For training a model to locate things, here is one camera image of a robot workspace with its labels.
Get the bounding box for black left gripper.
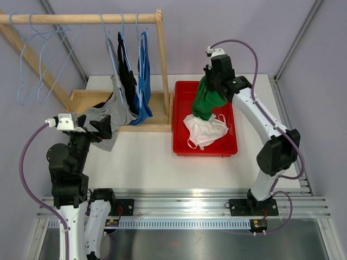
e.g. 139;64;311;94
69;114;111;173

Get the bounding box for grey tank top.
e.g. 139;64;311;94
84;43;138;152

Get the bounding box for green tank top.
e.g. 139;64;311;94
192;76;227;121

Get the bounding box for white camisole tank top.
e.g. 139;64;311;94
183;114;229;151

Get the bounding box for light blue hanger of white top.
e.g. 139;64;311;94
9;13;75;110

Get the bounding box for light blue hanger of green top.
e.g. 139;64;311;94
28;13;83;105

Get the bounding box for light blue hanger of grey top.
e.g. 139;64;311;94
99;12;127;105

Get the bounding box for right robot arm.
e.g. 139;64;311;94
204;48;300;216

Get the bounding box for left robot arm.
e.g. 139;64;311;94
45;113;123;259

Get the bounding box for blue tank top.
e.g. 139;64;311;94
130;30;153;125

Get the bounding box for black tank top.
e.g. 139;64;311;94
117;32;139;116

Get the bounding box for light blue hanger of black top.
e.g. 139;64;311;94
120;13;142;108

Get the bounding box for wooden clothes rack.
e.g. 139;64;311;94
1;9;174;132

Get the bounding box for red plastic bin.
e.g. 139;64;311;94
172;81;238;157

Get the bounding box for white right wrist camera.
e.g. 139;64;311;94
205;47;226;59

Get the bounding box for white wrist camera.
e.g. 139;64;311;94
45;113;86;133
205;47;226;59

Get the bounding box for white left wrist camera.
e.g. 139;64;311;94
45;113;86;133

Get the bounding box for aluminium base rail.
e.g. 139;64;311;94
36;188;332;230

